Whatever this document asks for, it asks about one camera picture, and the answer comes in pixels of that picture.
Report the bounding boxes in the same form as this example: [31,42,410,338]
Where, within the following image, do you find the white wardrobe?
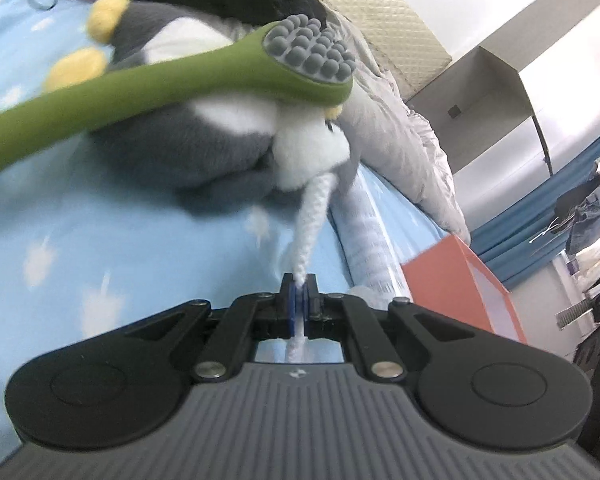
[404,0,600,181]

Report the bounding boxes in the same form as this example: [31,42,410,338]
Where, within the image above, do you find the blue curtain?
[470,137,600,289]

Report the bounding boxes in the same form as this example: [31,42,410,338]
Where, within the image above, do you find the green massage brush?
[0,14,354,172]

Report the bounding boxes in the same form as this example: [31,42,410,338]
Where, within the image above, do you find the grey white penguin plush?
[45,0,360,286]

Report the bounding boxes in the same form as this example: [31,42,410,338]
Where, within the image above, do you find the pink cardboard shoe box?
[402,235,527,344]

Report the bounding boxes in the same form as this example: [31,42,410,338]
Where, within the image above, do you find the grey duvet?
[326,9,470,243]

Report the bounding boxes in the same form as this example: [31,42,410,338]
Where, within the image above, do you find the cream quilted headboard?
[321,0,452,100]

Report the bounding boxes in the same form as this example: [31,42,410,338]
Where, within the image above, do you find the light blue patterned bedsheet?
[0,0,294,463]

